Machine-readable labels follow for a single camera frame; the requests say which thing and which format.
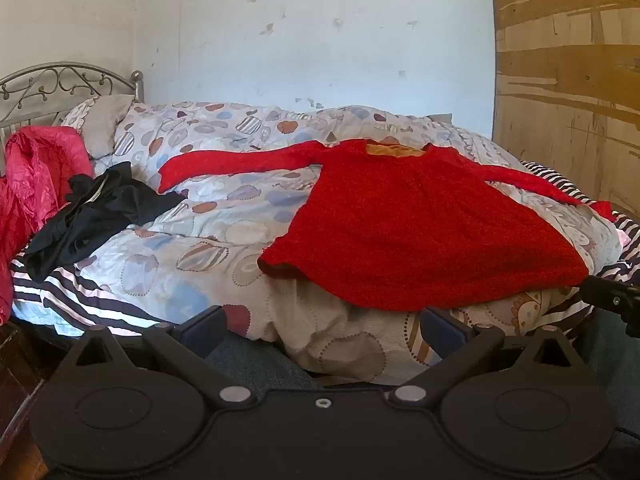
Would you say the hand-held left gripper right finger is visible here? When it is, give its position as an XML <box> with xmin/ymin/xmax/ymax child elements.
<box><xmin>389</xmin><ymin>306</ymin><xmax>583</xmax><ymax>408</ymax></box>

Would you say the black garment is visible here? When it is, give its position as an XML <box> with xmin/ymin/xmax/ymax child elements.
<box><xmin>25</xmin><ymin>161</ymin><xmax>183</xmax><ymax>283</ymax></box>

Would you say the grey pillow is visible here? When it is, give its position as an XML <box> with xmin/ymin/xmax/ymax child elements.
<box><xmin>80</xmin><ymin>94</ymin><xmax>136</xmax><ymax>158</ymax></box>

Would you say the striped bed sheet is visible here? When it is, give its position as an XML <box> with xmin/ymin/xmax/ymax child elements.
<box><xmin>10</xmin><ymin>160</ymin><xmax>640</xmax><ymax>356</ymax></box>

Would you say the patterned duvet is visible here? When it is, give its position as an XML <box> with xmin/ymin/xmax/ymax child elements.
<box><xmin>62</xmin><ymin>100</ymin><xmax>623</xmax><ymax>386</ymax></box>

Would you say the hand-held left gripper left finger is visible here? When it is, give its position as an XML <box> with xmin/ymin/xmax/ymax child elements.
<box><xmin>62</xmin><ymin>305</ymin><xmax>257</xmax><ymax>408</ymax></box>

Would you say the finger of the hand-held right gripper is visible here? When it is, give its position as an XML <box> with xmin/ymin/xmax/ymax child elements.
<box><xmin>579</xmin><ymin>275</ymin><xmax>640</xmax><ymax>338</ymax></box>

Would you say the person's leg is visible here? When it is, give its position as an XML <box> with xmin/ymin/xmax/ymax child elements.
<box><xmin>205</xmin><ymin>330</ymin><xmax>321</xmax><ymax>391</ymax></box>
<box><xmin>575</xmin><ymin>305</ymin><xmax>640</xmax><ymax>480</ymax></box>

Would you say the person's right leg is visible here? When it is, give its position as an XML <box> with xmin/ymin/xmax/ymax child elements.
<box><xmin>575</xmin><ymin>305</ymin><xmax>640</xmax><ymax>480</ymax></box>

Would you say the person's left leg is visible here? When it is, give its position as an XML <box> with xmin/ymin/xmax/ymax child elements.
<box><xmin>205</xmin><ymin>330</ymin><xmax>321</xmax><ymax>391</ymax></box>

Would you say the pink shiny garment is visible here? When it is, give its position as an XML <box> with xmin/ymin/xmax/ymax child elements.
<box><xmin>0</xmin><ymin>125</ymin><xmax>96</xmax><ymax>326</ymax></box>

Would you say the dark wooden nightstand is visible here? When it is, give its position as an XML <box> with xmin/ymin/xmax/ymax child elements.
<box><xmin>0</xmin><ymin>320</ymin><xmax>51</xmax><ymax>476</ymax></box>

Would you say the plywood board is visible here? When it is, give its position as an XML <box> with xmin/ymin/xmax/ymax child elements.
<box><xmin>487</xmin><ymin>0</ymin><xmax>640</xmax><ymax>211</ymax></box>

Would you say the metal bed headboard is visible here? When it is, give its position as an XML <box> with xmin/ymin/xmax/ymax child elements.
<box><xmin>0</xmin><ymin>62</ymin><xmax>146</xmax><ymax>176</ymax></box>

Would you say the red knitted sweater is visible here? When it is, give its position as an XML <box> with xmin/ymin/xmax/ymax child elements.
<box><xmin>157</xmin><ymin>139</ymin><xmax>616</xmax><ymax>313</ymax></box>

